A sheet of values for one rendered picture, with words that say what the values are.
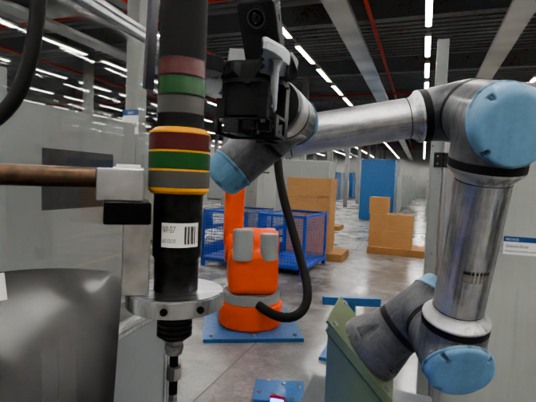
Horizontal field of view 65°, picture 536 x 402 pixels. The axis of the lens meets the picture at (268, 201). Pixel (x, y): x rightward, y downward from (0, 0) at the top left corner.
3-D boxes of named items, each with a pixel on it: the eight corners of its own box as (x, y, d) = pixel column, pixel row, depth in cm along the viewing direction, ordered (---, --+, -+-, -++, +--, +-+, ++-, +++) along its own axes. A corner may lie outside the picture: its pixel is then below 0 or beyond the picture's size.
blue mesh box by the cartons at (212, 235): (199, 265, 719) (201, 208, 713) (230, 254, 838) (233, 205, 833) (246, 270, 688) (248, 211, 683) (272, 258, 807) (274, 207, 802)
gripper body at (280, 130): (276, 134, 44) (300, 145, 55) (281, 51, 43) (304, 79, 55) (209, 132, 46) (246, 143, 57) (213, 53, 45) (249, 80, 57)
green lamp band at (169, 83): (159, 90, 28) (159, 72, 28) (155, 99, 31) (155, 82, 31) (209, 96, 29) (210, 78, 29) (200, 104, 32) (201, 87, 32)
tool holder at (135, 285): (91, 327, 25) (94, 166, 25) (96, 295, 32) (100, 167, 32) (234, 317, 28) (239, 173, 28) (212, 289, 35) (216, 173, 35)
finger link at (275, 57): (294, 104, 35) (281, 119, 44) (299, 32, 35) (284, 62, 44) (258, 101, 35) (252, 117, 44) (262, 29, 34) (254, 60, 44)
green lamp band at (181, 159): (150, 167, 27) (150, 149, 27) (146, 168, 31) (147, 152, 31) (215, 171, 29) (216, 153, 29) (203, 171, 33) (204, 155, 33)
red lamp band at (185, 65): (159, 71, 28) (160, 52, 28) (155, 81, 31) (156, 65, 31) (210, 76, 29) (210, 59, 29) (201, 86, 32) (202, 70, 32)
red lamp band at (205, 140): (150, 147, 27) (151, 129, 27) (147, 151, 31) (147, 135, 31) (216, 151, 29) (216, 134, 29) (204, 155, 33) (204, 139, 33)
